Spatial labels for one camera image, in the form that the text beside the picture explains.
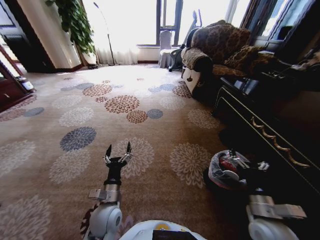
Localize dark red wooden cabinet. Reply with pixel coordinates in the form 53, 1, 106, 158
0, 44, 35, 114

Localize black exercise machine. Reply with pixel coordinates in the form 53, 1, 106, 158
168, 9, 202, 73

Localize brown patterned cushion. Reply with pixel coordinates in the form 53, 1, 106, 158
223, 44, 277, 77

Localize white robot front shell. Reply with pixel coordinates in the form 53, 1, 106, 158
119, 219, 209, 240

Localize black trash bin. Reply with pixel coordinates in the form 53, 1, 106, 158
202, 149, 254, 193

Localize black cabinet with gold trim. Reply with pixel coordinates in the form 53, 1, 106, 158
210, 71, 320, 203

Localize red crumpled trash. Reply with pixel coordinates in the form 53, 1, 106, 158
217, 153, 239, 174

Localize green leafy plant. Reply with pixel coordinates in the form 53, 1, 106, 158
45, 0, 97, 55

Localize dark window frame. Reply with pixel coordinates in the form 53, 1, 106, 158
136, 0, 184, 48

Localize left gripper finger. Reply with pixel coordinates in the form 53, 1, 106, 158
118, 141, 134, 163
102, 144, 113, 165

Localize white covered chair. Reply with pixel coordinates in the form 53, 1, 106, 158
158, 29, 176, 70

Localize thin arched floor lamp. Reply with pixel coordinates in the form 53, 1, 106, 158
93, 1, 117, 66

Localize white sheer curtain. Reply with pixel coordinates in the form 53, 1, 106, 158
94, 0, 139, 67

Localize translucent plastic bin liner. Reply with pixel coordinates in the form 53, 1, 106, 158
208, 149, 252, 189

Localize gold twisted cabinet handle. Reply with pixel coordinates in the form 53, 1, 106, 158
250, 116, 311, 169

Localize brown patterned armchair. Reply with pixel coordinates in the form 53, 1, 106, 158
180, 19, 254, 101

